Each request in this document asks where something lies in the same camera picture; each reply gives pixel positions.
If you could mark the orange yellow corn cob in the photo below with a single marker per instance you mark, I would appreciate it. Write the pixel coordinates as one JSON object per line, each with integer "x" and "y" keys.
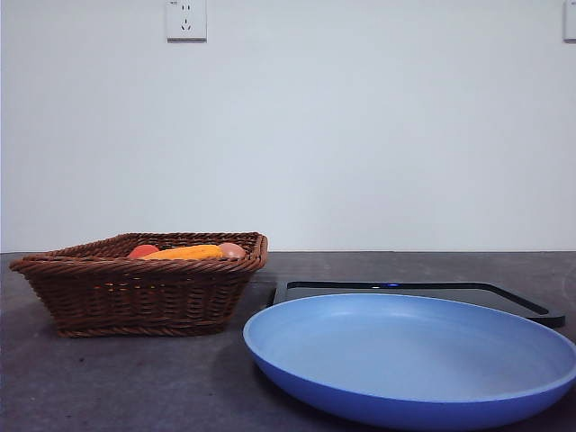
{"x": 189, "y": 253}

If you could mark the blue round plate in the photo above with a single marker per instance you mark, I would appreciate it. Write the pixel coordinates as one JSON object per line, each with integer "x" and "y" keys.
{"x": 405, "y": 351}

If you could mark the brown wicker basket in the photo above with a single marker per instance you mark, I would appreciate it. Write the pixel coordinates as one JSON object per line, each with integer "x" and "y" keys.
{"x": 135, "y": 297}

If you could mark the pinkish brown egg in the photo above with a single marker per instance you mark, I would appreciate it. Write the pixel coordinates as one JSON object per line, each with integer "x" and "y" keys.
{"x": 233, "y": 251}

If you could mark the black rectangular tray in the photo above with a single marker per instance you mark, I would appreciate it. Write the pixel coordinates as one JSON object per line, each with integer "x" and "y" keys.
{"x": 337, "y": 290}

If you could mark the red tomato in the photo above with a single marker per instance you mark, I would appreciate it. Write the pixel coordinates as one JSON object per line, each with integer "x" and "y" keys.
{"x": 141, "y": 251}

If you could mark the white wall power socket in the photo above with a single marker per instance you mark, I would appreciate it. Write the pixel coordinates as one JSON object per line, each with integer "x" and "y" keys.
{"x": 186, "y": 22}

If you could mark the white wall switch plate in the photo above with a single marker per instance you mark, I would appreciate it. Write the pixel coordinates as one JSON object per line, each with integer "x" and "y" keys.
{"x": 570, "y": 22}

